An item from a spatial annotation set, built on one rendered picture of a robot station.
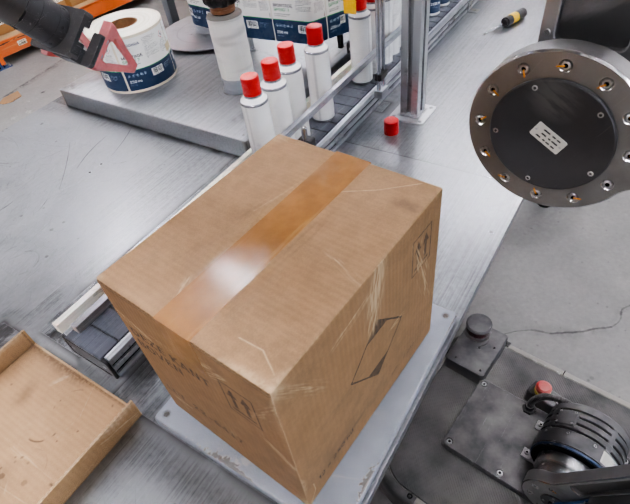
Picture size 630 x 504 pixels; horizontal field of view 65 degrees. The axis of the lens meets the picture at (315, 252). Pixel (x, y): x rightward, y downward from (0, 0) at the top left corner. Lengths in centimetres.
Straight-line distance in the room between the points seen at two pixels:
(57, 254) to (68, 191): 21
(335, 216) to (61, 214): 78
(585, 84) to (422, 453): 97
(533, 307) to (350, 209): 145
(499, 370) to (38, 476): 111
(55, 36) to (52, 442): 55
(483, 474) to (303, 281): 94
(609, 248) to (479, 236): 132
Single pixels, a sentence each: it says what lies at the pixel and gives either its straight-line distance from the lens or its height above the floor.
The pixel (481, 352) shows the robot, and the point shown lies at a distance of 145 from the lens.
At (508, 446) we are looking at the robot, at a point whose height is 26.
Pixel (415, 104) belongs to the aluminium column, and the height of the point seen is 87.
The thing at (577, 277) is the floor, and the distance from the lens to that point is 208.
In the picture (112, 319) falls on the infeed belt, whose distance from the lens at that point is 85.
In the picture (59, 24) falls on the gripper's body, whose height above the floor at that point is 126.
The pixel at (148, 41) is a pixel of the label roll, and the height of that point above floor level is 100.
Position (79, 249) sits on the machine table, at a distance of 109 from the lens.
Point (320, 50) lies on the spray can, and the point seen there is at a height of 104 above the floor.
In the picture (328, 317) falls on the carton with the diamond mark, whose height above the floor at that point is 112.
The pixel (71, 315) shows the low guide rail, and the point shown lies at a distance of 85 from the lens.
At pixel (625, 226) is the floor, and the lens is 234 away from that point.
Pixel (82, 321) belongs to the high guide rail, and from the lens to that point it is 76.
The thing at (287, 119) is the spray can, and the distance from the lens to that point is 101.
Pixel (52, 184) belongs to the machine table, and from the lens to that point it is 132.
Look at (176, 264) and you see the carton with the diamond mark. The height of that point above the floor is 112.
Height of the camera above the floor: 148
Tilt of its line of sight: 45 degrees down
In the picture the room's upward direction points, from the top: 9 degrees counter-clockwise
